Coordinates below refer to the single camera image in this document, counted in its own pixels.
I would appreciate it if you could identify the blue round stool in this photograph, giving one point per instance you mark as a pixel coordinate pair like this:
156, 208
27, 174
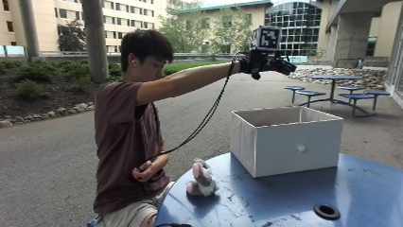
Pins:
310, 93
349, 88
377, 93
355, 96
294, 88

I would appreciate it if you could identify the white cube of black markers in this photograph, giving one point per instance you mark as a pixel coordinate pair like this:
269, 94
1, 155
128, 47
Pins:
266, 38

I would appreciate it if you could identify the brown t-shirt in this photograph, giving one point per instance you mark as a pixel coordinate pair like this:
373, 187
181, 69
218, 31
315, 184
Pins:
124, 142

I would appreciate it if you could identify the blue picnic table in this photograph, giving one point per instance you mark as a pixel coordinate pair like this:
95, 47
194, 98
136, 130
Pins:
335, 78

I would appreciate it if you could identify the beige shorts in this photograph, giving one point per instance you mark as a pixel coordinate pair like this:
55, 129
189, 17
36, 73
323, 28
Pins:
132, 214

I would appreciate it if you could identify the the person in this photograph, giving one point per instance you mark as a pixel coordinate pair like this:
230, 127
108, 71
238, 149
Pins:
125, 132

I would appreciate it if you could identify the glass-fronted building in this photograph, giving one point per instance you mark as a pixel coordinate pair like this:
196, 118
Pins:
298, 22

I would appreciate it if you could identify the grey and pink plush toy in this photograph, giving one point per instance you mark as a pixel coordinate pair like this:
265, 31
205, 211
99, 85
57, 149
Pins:
202, 180

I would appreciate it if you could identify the pile of grey rocks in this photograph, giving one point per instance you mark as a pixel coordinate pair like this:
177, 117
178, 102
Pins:
357, 74

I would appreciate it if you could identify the green-roofed building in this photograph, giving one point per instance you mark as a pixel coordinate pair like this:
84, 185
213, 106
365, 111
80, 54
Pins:
252, 15

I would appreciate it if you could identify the blue seat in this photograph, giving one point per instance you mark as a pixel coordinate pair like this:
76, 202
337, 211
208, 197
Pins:
92, 222

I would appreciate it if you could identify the grey concrete building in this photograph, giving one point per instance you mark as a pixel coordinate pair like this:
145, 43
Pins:
353, 34

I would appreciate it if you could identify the green lawn strip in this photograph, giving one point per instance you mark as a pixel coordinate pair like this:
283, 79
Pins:
189, 66

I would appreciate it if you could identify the green trees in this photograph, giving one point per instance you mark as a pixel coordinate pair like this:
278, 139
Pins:
197, 30

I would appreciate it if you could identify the white fabric storage box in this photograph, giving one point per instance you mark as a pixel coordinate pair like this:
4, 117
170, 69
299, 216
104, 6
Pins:
289, 148

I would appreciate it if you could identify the row of border stones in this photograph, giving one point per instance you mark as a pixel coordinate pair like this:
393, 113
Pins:
45, 115

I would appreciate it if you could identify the bed of green shrubs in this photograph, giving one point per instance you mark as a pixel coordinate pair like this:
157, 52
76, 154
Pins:
37, 74

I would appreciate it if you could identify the beige building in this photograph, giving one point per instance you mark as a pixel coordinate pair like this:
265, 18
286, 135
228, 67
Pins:
125, 22

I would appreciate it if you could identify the thick grey pole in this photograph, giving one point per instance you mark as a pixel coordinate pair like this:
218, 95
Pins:
95, 41

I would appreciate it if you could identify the dark tree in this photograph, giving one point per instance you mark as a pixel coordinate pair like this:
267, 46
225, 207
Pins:
72, 38

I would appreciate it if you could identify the glass railing panel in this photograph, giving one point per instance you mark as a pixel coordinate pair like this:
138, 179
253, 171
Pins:
12, 50

